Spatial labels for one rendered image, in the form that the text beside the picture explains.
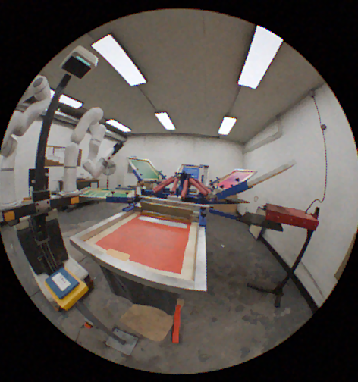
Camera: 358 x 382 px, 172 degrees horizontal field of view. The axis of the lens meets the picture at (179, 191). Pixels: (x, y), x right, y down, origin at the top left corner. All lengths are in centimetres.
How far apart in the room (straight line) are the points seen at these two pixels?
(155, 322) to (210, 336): 53
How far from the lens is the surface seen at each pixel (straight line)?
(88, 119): 89
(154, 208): 90
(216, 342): 139
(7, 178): 74
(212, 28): 180
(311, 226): 129
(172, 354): 130
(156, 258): 52
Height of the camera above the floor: 130
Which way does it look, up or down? 8 degrees down
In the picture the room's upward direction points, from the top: 6 degrees clockwise
